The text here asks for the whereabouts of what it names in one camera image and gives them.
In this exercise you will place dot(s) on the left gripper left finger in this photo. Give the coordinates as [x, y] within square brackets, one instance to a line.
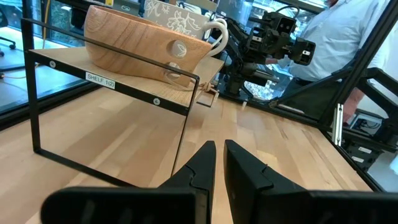
[140, 205]

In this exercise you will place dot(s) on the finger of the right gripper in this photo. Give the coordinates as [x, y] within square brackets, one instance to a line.
[256, 36]
[303, 51]

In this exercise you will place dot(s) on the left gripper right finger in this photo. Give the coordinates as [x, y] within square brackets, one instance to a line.
[280, 205]

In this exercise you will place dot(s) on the grey floral mug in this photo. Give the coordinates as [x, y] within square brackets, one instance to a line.
[174, 20]

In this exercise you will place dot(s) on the wooden kuksa cup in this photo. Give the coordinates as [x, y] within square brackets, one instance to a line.
[133, 40]

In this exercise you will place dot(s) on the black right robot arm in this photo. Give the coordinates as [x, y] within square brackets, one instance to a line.
[239, 71]

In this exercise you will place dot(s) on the white shelf label sticker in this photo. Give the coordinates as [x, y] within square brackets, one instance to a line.
[100, 81]

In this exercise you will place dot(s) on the person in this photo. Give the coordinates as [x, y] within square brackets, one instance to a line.
[335, 37]

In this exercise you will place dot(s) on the person's hand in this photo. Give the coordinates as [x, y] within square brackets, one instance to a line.
[351, 105]

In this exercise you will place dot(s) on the black office chair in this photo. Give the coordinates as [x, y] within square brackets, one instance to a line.
[2, 18]

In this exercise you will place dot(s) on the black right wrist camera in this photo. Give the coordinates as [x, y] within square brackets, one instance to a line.
[284, 23]

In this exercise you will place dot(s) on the black table frame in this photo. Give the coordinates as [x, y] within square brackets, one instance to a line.
[357, 67]

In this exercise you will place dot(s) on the silver metal bracket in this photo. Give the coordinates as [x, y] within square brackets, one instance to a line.
[337, 124]

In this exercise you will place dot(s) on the wooden shelf black metal frame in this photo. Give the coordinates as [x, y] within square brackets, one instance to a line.
[62, 57]

